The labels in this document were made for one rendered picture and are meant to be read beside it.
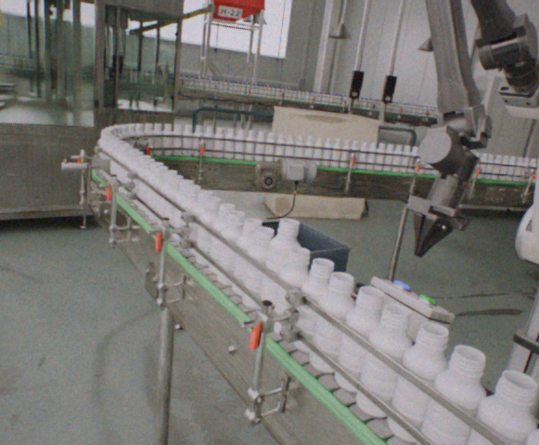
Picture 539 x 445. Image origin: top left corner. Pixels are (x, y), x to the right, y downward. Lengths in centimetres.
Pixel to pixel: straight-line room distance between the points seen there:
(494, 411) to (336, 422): 25
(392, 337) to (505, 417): 17
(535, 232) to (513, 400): 65
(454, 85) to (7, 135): 360
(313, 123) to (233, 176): 261
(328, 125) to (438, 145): 443
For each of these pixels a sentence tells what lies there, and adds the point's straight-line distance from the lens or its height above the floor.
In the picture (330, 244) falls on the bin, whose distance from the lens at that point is 164.
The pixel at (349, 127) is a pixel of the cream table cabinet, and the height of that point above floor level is 107.
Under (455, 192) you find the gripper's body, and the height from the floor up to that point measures 130.
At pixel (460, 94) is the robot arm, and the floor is 147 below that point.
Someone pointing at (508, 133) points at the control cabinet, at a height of 118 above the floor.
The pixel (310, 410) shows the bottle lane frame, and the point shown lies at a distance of 80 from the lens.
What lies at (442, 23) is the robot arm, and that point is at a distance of 91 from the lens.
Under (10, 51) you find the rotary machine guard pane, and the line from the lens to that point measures 408.
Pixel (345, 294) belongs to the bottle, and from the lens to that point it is 74.
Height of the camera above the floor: 144
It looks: 18 degrees down
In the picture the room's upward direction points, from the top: 7 degrees clockwise
